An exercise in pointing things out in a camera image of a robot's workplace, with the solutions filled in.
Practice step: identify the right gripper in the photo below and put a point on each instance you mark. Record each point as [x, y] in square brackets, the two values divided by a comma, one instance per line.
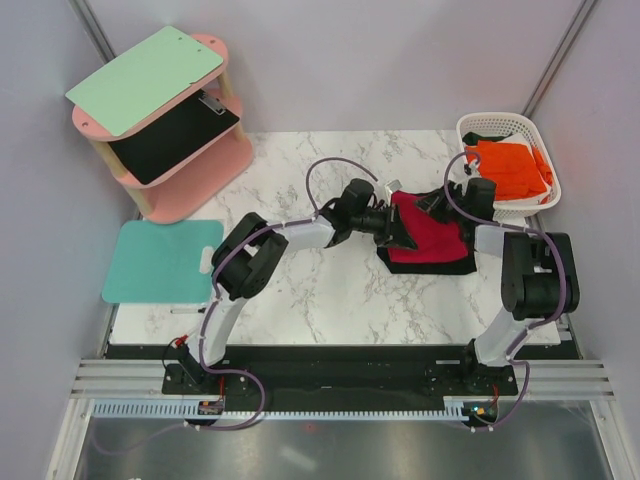
[433, 203]

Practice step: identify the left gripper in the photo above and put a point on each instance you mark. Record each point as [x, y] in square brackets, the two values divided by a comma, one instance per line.
[393, 233]

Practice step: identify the red t shirt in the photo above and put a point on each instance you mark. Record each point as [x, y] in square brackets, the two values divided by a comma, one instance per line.
[437, 243]

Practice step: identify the black t shirt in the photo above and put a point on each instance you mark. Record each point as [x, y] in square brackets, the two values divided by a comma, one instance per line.
[461, 267]

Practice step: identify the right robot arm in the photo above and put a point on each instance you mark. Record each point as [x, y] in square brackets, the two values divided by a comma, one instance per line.
[538, 277]

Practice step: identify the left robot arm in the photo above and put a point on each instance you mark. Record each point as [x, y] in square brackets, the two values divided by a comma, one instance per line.
[245, 261]

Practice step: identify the orange folded t shirt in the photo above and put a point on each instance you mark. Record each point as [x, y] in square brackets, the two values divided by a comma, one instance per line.
[515, 170]

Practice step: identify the dark green garment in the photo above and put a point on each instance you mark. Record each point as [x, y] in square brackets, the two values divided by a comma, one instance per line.
[472, 139]

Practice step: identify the white plastic basket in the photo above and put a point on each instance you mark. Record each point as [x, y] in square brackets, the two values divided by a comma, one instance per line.
[520, 166]

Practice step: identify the pink three-tier shelf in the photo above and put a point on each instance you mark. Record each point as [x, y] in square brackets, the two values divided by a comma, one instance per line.
[182, 190]

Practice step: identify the teal cutting board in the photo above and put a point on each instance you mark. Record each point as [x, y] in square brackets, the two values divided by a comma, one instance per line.
[163, 264]

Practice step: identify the black marker pen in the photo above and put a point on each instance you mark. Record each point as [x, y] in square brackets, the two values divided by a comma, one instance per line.
[187, 310]

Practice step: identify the black clipboard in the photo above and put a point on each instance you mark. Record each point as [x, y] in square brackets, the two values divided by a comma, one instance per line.
[173, 137]

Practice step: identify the mint green board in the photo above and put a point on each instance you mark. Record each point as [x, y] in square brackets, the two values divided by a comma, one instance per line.
[145, 80]

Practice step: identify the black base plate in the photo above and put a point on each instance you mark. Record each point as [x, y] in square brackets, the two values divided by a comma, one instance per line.
[338, 379]

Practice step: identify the aluminium rail frame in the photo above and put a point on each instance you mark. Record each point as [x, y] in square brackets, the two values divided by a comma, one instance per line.
[549, 380]

